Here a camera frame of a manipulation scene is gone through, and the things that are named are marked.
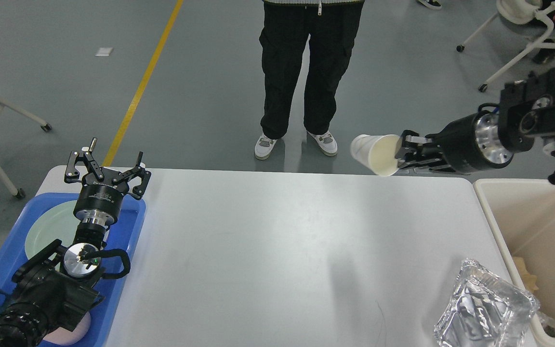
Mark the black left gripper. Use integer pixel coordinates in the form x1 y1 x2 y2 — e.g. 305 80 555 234
64 138 152 226

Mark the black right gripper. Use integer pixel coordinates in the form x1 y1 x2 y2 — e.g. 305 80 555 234
394 112 514 175

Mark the mint green plate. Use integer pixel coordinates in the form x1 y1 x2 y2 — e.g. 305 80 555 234
25 200 81 259

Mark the brown paper bag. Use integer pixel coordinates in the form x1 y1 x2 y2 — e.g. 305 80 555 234
512 256 538 293

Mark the pink HOME mug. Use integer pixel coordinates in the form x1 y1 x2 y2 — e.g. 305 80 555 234
43 312 91 347

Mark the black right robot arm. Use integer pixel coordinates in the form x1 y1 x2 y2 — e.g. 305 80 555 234
395 68 555 185

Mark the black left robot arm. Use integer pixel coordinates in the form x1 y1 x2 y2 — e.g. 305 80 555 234
0 138 151 347

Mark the blue plastic tray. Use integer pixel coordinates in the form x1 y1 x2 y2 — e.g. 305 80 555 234
0 192 146 347

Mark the beige plastic bin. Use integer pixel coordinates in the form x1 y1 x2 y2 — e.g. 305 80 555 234
474 179 555 347

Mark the person in jeans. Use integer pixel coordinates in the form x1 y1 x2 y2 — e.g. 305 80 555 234
418 0 442 10

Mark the person in grey sweater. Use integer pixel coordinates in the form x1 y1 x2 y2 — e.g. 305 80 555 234
253 0 366 160

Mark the crumpled aluminium foil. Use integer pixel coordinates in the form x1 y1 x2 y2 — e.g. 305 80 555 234
434 258 540 347

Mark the white office chair right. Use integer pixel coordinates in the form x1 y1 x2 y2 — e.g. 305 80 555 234
456 0 555 93

